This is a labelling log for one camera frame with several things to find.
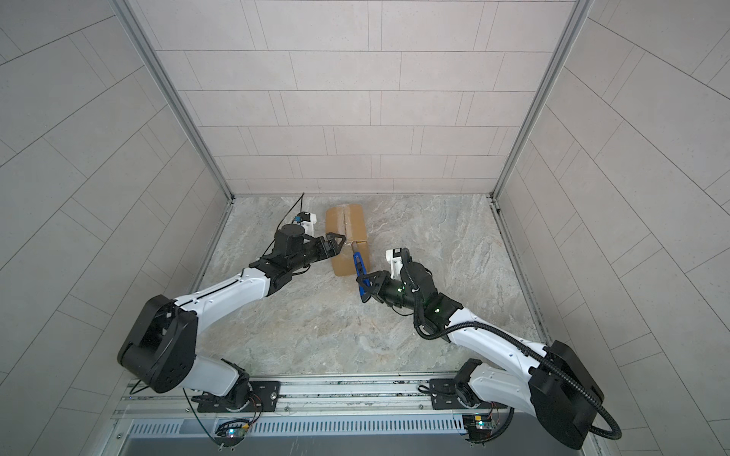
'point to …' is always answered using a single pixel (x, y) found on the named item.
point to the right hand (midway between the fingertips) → (355, 286)
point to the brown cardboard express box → (348, 219)
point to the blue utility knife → (361, 270)
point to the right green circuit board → (478, 427)
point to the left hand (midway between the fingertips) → (346, 238)
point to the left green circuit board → (232, 432)
